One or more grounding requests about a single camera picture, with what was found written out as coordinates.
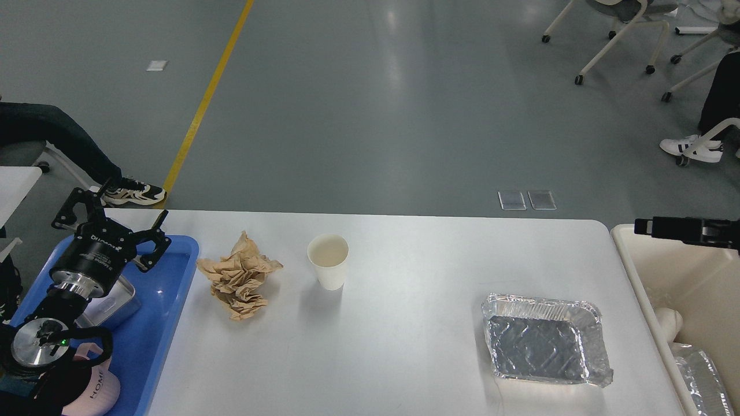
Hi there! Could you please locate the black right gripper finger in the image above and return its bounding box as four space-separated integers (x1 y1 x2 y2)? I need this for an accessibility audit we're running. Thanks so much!
634 217 739 251

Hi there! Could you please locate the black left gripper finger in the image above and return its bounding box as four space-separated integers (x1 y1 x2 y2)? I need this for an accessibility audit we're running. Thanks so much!
119 210 172 272
51 179 113 235

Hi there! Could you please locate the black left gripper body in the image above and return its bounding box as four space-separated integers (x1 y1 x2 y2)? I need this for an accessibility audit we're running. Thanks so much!
50 223 136 299

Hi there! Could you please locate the steel rectangular container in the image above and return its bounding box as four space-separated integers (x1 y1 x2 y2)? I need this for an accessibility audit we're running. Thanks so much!
76 276 141 331

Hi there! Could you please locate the pink mug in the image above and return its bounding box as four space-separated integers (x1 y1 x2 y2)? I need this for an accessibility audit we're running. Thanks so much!
62 357 121 415

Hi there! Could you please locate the aluminium foil tray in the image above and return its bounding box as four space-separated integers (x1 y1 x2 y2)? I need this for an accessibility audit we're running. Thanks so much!
481 293 614 389

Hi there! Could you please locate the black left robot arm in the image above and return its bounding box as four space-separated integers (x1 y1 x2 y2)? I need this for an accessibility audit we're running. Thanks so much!
2 183 171 415

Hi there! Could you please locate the beige plastic bin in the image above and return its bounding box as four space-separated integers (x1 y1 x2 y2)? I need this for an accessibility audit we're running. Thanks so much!
611 224 739 415

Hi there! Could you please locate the white side table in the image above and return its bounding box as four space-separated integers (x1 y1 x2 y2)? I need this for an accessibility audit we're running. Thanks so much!
1 166 42 227

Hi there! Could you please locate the white chair left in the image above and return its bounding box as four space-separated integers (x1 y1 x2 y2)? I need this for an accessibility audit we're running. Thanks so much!
1 140 90 189

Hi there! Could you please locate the white chair near sneaker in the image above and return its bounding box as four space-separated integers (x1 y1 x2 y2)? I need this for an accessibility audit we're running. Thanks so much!
675 118 739 166

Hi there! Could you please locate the blue plastic tray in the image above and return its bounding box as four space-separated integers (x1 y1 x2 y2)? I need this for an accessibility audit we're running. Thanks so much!
9 233 200 416

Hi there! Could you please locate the crumpled brown paper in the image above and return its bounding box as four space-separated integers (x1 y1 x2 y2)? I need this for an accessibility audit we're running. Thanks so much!
196 230 284 321

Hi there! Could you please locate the person leg with sneaker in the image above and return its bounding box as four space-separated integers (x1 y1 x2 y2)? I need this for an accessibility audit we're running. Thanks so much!
659 52 739 156

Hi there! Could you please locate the floor socket plate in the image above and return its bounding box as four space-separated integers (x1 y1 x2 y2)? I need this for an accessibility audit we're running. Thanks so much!
527 190 557 210
497 190 528 211

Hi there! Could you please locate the white paper cup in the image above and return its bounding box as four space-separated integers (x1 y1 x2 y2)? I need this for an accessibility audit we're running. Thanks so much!
306 233 349 291

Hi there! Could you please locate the white chair right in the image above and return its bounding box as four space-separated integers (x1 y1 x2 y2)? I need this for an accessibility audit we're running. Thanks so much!
662 6 740 103

